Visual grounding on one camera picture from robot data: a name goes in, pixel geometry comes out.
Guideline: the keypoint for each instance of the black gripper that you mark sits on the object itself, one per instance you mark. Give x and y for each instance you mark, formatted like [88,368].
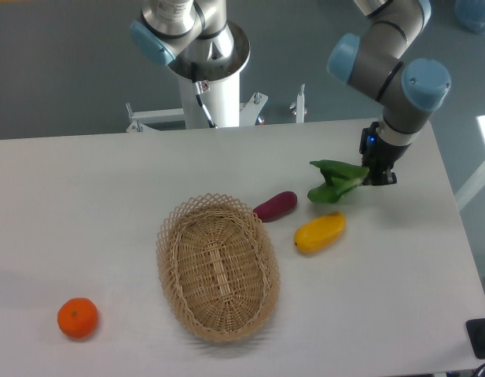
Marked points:
[379,157]

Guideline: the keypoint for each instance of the green leafy vegetable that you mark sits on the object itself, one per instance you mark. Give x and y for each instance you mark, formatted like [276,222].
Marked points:
[339,179]

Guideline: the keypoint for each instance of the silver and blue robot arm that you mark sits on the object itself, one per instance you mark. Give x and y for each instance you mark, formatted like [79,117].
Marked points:
[372,63]

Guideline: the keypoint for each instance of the yellow mango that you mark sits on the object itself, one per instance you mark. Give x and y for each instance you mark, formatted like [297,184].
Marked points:
[320,232]

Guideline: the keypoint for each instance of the purple sweet potato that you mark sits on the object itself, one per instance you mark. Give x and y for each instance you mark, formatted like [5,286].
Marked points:
[277,207]

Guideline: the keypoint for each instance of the woven wicker basket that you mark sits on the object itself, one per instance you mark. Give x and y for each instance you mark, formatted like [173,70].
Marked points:
[217,268]

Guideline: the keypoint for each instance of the black device at table edge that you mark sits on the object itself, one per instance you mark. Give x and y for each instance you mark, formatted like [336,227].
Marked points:
[476,333]

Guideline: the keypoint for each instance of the orange tangerine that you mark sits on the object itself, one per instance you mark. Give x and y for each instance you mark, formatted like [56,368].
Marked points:
[78,318]

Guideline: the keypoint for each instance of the white metal clamp post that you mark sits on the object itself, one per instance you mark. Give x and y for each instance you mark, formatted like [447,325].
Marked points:
[297,108]

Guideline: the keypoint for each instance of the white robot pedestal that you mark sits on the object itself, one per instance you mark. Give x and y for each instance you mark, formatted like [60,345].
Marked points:
[208,73]

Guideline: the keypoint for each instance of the white metal frame bracket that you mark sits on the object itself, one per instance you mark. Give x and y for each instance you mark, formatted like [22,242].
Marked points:
[155,118]

